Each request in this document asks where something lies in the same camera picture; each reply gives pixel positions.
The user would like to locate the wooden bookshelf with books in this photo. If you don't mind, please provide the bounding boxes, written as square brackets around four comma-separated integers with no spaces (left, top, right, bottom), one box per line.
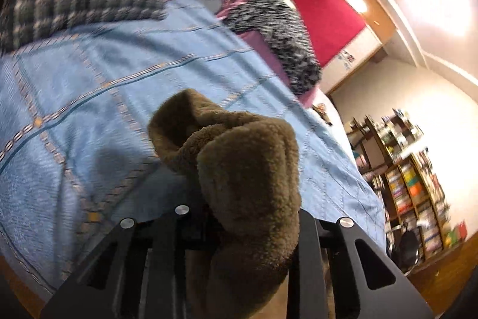
[360,151,454,260]

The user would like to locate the brown fleece pants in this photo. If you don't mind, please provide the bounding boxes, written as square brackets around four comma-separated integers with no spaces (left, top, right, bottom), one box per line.
[147,88,303,319]

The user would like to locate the light blue bedsheet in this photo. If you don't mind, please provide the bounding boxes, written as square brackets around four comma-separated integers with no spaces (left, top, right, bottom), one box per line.
[321,95,361,174]

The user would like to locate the leopard print cloth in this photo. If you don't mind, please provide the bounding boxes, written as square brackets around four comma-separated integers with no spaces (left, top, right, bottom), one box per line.
[224,0,322,95]

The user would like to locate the wooden wardrobe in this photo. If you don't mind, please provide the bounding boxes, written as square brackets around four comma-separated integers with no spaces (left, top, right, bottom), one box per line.
[295,0,396,95]

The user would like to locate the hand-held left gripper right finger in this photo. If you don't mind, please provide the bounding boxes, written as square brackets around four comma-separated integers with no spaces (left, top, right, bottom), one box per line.
[286,210,436,319]

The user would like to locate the blue plaid blanket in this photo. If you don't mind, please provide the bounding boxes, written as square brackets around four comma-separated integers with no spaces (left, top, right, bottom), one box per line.
[0,0,387,305]

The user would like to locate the wooden desk organizer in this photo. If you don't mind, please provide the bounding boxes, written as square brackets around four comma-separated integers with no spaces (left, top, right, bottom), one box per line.
[370,110,424,155]

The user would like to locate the dark wooden desk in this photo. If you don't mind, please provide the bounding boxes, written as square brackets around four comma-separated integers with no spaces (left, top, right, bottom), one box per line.
[345,117,376,170]

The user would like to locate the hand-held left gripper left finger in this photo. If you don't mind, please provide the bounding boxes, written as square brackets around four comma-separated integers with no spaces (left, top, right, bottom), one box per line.
[39,205,204,319]

